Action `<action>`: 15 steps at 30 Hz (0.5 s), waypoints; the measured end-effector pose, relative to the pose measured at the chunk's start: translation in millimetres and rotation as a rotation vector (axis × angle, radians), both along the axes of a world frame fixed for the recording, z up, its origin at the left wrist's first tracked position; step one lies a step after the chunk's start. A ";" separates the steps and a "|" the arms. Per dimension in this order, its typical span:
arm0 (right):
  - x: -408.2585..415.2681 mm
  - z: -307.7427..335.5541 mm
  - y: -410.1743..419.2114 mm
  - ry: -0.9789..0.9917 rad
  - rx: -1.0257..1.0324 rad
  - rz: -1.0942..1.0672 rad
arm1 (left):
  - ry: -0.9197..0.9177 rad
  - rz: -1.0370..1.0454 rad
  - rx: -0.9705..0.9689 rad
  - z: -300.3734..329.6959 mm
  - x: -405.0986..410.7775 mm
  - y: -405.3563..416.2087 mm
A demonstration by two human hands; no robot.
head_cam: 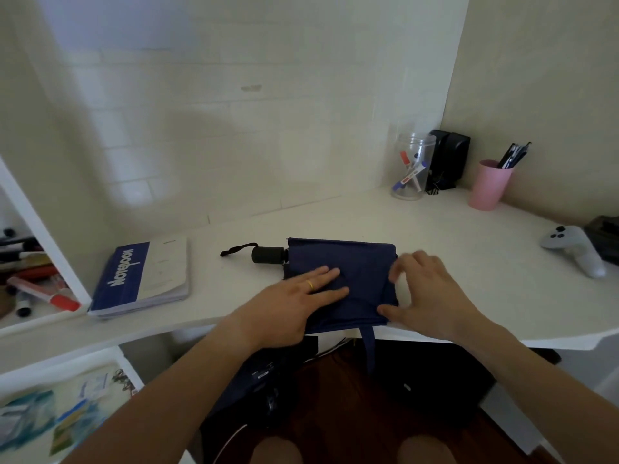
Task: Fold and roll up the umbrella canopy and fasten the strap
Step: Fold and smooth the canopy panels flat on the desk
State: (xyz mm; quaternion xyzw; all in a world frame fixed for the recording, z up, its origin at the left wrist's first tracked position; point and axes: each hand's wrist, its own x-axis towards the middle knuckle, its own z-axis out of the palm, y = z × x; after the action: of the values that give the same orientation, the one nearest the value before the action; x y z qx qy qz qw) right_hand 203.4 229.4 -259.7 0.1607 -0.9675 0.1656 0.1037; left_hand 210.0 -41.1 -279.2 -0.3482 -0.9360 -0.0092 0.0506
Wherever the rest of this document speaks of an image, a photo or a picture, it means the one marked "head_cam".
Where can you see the person's left hand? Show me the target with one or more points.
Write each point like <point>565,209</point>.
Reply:
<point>275,314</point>

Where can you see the person's right hand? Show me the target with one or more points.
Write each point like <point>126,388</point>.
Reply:
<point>437,304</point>

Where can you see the person's left little finger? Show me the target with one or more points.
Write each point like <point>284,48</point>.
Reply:
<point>312,273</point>

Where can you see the person's left middle finger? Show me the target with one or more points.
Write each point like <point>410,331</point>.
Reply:
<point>331,296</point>

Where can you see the person's right thumb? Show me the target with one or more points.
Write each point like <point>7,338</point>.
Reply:
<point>394,315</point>

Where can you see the navy umbrella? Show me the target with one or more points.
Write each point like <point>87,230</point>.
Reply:
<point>362,265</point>

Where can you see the person's left forearm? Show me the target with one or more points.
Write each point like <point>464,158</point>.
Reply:
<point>164,401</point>

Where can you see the person's right forearm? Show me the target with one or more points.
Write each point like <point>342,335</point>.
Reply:
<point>546,381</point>

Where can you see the black bag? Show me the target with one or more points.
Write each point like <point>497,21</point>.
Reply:
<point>256,386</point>

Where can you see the clear plastic jar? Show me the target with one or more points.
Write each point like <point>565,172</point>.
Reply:
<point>411,183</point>

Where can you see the blue capped marker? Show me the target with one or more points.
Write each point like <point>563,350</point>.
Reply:
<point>411,176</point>

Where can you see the person's right knee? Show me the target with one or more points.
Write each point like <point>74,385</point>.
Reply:
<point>426,451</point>

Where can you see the person's knee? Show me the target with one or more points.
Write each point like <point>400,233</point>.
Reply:
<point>426,451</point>
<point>275,451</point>

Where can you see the red capped marker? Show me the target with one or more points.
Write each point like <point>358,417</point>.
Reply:
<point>405,159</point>

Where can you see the pink cup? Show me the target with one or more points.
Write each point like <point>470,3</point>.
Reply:
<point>488,186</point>

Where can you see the person's left knee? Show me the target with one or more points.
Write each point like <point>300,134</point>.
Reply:
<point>275,451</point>

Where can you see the black speaker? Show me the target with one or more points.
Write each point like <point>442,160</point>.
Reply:
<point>452,157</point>

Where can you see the blue and white notebook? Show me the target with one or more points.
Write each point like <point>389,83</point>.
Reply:
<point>140,277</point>

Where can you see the white game controller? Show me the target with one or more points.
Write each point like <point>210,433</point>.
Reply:
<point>575,246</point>

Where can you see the bunch of black pens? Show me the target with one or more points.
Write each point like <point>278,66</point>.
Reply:
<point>513,154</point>

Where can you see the black box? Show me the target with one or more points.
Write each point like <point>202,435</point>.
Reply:
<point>604,236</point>

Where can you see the white shelf unit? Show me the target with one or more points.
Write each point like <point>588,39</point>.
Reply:
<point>51,248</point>

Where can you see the pile of markers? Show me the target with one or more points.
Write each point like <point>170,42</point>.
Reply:
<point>34,280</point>

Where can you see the colourful printed paper sheet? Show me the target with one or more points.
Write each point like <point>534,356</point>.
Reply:
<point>58,410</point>

